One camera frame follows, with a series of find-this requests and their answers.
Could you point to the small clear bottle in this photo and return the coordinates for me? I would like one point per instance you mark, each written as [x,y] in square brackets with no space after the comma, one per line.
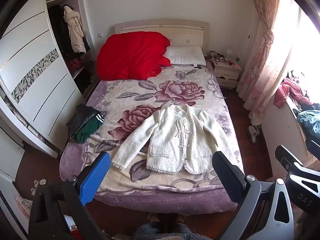
[238,57]

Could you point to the white slipper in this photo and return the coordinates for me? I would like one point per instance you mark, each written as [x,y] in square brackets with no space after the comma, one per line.
[252,135]

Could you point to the pink garment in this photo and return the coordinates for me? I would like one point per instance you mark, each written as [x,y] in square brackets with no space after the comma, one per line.
[287,90]

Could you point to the black hanging clothes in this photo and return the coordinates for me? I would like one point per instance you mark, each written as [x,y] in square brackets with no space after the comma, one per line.
[58,27]

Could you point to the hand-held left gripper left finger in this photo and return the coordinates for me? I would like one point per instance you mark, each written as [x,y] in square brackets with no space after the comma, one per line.
[96,177]

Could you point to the white pillow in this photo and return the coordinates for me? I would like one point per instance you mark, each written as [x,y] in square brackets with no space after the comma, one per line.
[186,55]

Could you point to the beige hanging coat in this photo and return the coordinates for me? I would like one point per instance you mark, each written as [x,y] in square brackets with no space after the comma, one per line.
[75,35]

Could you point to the black garment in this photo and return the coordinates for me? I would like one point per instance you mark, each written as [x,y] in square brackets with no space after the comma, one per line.
[80,118]

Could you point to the cream knitted jacket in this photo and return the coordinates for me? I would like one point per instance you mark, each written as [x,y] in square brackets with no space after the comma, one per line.
[175,140]

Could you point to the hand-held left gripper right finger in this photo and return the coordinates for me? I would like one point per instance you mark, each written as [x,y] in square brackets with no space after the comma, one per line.
[226,177]

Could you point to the pink patterned cloth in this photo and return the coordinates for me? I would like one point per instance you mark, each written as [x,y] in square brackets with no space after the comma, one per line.
[23,206]

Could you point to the red quilt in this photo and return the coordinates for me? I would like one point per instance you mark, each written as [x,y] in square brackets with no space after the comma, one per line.
[130,55]

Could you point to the person's grey fleece clothing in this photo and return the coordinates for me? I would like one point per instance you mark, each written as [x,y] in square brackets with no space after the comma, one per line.
[167,233]

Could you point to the floral bed blanket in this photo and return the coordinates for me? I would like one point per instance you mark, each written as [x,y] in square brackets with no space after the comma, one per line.
[140,100]

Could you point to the cream nightstand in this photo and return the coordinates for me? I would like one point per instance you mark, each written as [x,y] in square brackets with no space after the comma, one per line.
[226,75]

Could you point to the person's foot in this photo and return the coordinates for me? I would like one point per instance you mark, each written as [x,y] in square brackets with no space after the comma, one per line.
[153,218]

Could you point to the pink floral curtain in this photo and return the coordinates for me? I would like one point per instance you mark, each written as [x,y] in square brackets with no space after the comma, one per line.
[262,62]

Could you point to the red folded clothes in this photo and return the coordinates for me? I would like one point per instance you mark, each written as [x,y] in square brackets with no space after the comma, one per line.
[75,65]

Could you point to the blue garment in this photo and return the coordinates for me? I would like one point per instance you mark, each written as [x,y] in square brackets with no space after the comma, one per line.
[310,121]

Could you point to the white sliding door wardrobe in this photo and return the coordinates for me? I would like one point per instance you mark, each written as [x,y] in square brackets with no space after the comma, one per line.
[37,80]

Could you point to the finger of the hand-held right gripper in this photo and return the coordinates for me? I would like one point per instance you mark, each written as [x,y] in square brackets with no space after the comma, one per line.
[315,148]
[285,156]

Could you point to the beige bed headboard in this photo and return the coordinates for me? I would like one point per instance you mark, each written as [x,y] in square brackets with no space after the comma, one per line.
[185,38]

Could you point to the green striped garment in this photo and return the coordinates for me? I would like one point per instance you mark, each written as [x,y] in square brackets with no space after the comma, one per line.
[87,130]

